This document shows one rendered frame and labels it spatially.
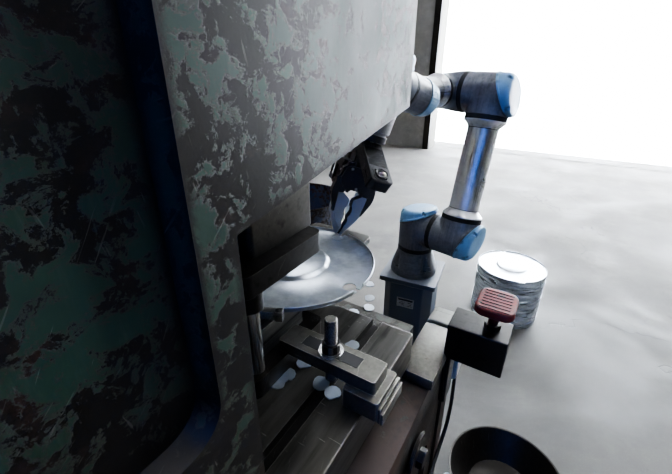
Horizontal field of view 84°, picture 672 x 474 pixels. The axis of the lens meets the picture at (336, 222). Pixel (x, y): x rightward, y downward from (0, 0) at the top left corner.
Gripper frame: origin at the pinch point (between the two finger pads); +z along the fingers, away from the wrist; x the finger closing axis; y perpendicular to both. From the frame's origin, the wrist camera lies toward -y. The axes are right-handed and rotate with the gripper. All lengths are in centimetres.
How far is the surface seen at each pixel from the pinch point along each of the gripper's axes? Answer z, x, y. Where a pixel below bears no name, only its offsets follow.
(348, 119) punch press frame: -22.4, 17.0, -32.9
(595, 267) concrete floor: 18, -193, 75
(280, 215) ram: -7.9, 17.9, -21.7
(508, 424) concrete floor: 56, -82, 2
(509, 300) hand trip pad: -3.3, -20.8, -26.1
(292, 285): 5.4, 11.4, -15.9
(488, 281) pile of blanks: 28, -99, 52
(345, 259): 1.9, 1.4, -10.1
